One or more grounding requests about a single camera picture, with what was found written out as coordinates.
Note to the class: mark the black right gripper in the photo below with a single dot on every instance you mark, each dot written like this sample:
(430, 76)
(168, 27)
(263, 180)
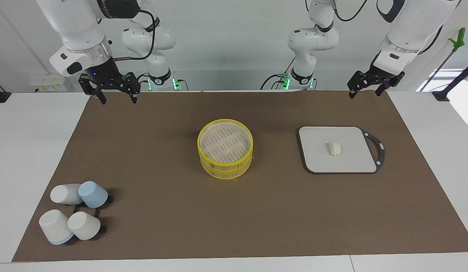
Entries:
(105, 73)

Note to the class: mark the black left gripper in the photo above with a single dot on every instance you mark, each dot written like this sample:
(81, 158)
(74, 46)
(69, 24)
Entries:
(377, 77)

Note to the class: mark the white steamed bun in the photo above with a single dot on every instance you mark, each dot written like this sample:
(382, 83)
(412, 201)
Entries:
(334, 148)

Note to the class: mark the yellow bamboo steamer tier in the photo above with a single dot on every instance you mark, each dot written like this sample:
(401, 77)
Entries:
(225, 143)

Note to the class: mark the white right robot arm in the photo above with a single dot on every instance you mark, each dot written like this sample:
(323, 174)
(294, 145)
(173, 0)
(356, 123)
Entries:
(75, 26)

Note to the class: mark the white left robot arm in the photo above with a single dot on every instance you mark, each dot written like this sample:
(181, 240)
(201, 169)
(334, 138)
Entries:
(411, 26)

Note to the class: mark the yellow bamboo steamer base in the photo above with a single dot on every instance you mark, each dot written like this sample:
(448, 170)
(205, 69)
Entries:
(226, 172)

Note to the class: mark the grey cutting board black rim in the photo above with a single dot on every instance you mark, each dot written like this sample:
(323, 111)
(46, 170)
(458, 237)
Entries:
(337, 151)

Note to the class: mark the white box with labels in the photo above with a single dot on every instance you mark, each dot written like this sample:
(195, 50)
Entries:
(48, 82)

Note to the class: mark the light blue cup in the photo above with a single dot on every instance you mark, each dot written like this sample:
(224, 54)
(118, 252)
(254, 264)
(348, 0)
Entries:
(93, 194)

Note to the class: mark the pole with green clamp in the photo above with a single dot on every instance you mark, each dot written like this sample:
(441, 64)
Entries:
(457, 40)

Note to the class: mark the plain white cup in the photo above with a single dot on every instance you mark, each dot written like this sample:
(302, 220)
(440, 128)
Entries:
(64, 194)
(84, 226)

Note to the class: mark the brown table mat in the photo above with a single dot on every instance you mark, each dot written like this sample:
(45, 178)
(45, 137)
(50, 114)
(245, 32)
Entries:
(162, 211)

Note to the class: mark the black cup rack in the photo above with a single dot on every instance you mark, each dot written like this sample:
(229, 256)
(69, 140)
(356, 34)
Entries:
(104, 229)

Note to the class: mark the white cup blue rim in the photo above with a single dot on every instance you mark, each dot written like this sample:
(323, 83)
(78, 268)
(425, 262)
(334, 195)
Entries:
(54, 226)

